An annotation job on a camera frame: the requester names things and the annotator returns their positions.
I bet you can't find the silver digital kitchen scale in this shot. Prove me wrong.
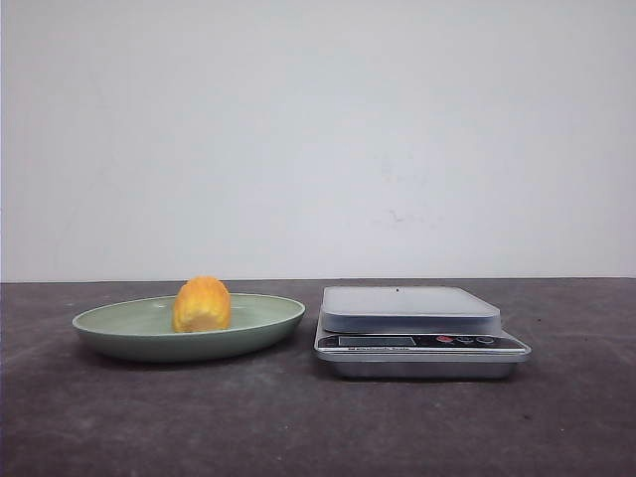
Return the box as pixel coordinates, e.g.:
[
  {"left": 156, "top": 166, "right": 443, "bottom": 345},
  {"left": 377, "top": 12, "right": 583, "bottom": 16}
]
[{"left": 314, "top": 285, "right": 532, "bottom": 380}]

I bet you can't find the green shallow plate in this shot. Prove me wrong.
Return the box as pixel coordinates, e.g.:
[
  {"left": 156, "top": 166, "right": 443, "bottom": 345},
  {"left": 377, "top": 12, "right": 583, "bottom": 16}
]
[{"left": 73, "top": 293, "right": 305, "bottom": 363}]

